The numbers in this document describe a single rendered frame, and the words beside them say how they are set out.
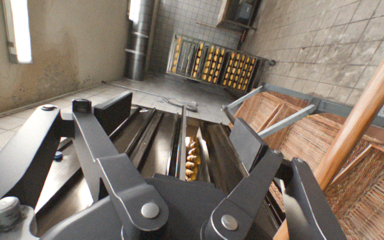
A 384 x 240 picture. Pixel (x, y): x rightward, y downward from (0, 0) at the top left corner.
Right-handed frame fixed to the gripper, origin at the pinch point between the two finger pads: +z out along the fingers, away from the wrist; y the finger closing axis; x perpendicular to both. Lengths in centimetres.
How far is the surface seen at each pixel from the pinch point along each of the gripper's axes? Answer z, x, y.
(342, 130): 6.7, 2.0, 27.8
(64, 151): 61, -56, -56
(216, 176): 62, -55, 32
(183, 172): 42, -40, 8
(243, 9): 433, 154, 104
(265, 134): 43, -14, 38
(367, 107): 5.6, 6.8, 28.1
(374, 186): 33, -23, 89
